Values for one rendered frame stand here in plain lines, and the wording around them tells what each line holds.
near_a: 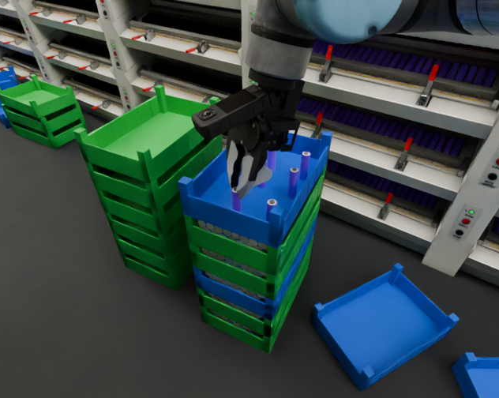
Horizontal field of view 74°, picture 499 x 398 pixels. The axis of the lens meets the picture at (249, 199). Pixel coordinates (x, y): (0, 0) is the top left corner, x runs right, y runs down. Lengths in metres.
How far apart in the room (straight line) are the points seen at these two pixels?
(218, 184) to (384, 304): 0.60
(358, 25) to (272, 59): 0.15
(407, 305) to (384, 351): 0.17
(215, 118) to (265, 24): 0.13
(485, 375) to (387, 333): 0.23
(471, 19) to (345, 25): 0.11
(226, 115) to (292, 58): 0.12
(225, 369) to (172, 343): 0.15
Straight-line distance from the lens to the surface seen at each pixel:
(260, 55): 0.48
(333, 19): 0.35
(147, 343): 0.97
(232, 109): 0.48
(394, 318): 1.04
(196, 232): 0.67
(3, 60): 2.87
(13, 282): 1.25
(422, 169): 1.05
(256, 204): 0.66
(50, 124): 1.80
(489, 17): 0.38
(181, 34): 1.34
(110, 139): 0.91
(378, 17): 0.37
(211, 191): 0.69
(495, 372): 1.08
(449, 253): 1.16
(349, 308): 1.02
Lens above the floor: 0.84
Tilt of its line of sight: 40 degrees down
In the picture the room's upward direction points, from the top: straight up
